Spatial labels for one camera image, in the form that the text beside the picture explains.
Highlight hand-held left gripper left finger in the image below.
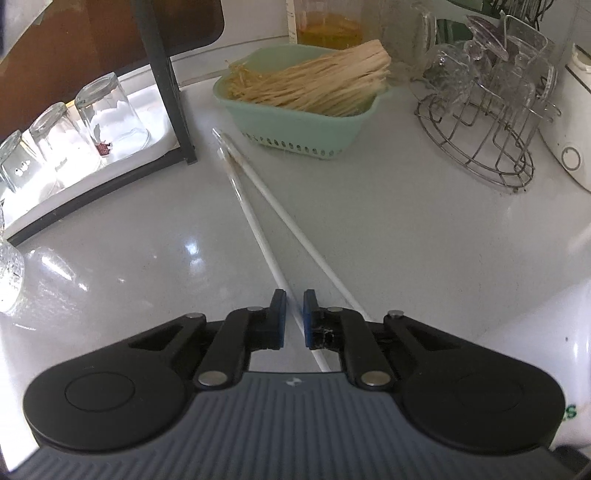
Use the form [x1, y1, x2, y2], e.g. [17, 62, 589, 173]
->
[127, 290, 287, 388]

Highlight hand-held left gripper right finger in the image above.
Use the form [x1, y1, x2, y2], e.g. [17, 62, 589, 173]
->
[302, 290, 462, 388]

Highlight white ceramic jar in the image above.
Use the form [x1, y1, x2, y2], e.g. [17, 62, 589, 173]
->
[475, 281, 591, 459]

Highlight green plastic basket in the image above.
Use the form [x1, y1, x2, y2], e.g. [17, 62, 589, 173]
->
[212, 45, 394, 162]

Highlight white drip tray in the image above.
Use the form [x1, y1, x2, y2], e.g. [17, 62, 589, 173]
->
[0, 84, 182, 237]

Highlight bundle of dried noodles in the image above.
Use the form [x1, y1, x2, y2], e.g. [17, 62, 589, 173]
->
[223, 39, 393, 118]

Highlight black metal dish rack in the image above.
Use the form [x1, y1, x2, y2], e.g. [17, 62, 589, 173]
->
[6, 0, 199, 248]

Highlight small clear drinking glass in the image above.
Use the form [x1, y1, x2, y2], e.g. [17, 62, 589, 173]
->
[74, 72, 153, 156]
[0, 130, 50, 205]
[28, 102, 105, 186]

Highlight textured glass mug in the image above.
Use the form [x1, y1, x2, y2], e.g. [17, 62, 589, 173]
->
[0, 202, 25, 315]

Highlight clear glass cup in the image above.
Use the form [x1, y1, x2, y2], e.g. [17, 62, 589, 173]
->
[421, 43, 472, 117]

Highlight clear glass pitcher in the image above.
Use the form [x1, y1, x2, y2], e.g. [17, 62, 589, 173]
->
[364, 0, 437, 85]

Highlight plastic jar red lid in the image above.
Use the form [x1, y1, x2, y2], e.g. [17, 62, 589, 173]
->
[285, 0, 366, 48]

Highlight white electric pot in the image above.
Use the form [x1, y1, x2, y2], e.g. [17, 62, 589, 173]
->
[539, 43, 591, 193]

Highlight clear stemmed goblet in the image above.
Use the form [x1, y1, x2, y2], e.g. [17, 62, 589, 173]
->
[465, 15, 509, 94]

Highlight clear glass mug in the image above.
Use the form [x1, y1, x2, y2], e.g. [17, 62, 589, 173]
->
[502, 15, 563, 140]

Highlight dark wooden cutting board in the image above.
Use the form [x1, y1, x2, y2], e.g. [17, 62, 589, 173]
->
[0, 0, 227, 89]

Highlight green utensil caddy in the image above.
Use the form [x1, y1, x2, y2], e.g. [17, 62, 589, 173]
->
[433, 0, 509, 43]

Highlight metal wire cup rack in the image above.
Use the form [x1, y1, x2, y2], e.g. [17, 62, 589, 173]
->
[412, 69, 537, 191]

